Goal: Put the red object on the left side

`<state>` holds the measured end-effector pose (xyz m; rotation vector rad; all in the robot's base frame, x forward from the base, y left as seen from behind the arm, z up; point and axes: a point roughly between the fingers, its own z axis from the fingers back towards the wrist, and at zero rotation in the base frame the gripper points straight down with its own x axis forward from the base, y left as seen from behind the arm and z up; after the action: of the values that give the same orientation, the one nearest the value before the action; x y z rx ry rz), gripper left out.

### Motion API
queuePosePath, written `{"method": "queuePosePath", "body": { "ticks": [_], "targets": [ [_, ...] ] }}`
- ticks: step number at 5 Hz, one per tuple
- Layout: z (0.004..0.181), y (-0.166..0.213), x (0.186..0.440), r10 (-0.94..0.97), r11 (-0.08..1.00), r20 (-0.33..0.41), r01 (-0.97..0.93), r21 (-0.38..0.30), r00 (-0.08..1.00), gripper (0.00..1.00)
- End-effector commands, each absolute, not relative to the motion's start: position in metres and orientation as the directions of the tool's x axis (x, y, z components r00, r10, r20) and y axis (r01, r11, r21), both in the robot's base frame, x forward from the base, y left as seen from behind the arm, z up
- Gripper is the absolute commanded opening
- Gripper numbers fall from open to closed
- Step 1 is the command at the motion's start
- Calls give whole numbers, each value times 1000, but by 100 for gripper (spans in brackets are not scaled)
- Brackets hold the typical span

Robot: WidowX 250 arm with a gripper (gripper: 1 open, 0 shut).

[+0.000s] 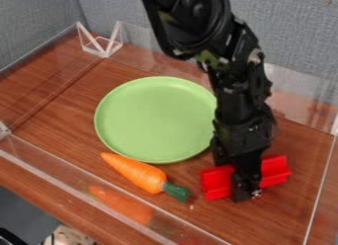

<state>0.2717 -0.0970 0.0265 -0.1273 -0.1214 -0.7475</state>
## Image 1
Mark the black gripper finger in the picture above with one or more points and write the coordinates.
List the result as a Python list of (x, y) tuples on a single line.
[(248, 176), (220, 154)]

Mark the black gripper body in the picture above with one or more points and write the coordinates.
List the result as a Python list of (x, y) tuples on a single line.
[(244, 120)]

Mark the red plastic block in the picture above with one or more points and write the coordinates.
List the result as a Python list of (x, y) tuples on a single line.
[(223, 183)]

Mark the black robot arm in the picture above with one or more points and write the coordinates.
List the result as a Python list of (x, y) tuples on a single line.
[(201, 30)]

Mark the orange toy carrot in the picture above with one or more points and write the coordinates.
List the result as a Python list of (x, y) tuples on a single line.
[(146, 176)]

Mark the green plastic plate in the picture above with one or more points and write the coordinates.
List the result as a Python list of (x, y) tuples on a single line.
[(157, 119)]

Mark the clear acrylic enclosure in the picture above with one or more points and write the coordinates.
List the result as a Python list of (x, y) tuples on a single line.
[(53, 167)]

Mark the clear acrylic corner bracket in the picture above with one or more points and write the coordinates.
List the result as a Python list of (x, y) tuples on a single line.
[(101, 46)]

